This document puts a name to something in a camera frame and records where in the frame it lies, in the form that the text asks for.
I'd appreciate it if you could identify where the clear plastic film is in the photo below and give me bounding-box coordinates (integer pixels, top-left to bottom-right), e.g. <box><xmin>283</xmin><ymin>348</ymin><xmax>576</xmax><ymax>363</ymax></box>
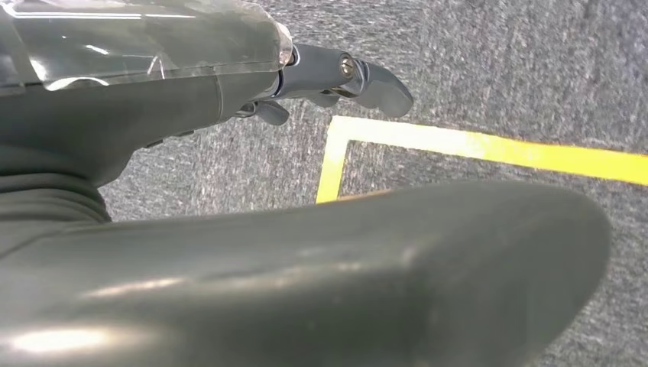
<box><xmin>0</xmin><ymin>0</ymin><xmax>295</xmax><ymax>93</ymax></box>

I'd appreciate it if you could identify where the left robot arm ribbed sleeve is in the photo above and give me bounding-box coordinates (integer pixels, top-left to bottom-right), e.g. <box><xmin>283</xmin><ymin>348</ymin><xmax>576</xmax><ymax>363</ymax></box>
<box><xmin>0</xmin><ymin>144</ymin><xmax>112</xmax><ymax>255</ymax></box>

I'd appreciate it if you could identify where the yellow floor tape square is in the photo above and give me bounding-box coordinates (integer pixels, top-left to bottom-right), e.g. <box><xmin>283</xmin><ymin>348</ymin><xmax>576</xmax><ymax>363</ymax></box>
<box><xmin>315</xmin><ymin>115</ymin><xmax>648</xmax><ymax>205</ymax></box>

